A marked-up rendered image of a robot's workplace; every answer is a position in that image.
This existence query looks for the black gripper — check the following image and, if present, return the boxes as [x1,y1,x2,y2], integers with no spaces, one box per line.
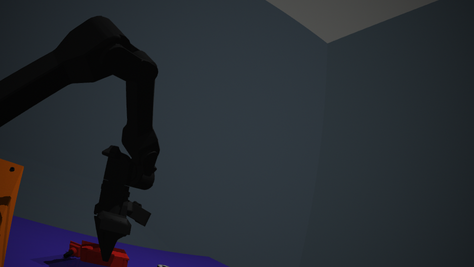
[94,179,132,262]

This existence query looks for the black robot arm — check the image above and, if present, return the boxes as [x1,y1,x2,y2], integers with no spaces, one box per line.
[0,16,160,190]

